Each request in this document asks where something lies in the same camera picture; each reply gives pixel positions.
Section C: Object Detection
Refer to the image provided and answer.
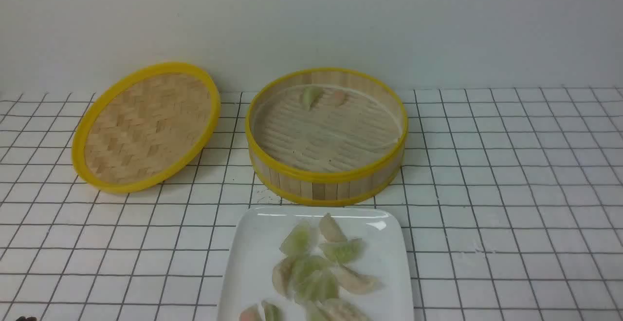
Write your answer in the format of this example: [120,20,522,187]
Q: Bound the pale dumpling left middle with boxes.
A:
[272,255,298,299]

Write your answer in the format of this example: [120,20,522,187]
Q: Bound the pale pink dumpling top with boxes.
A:
[318,213,348,243]

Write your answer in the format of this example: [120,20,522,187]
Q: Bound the yellow-rimmed woven bamboo lid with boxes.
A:
[72,62,221,193]

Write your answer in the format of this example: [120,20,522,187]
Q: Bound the pale dumpling bottom right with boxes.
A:
[303,298,372,321]

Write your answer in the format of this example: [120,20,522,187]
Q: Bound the pale dumpling right lower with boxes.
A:
[330,265,383,295]

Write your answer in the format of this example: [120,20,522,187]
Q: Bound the small green dumpling bottom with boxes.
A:
[262,300,283,321]

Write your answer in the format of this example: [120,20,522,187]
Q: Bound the yellow-rimmed bamboo steamer basket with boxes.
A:
[245,68,409,207]

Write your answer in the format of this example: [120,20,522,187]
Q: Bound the white rectangular plate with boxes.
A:
[217,206,414,321]

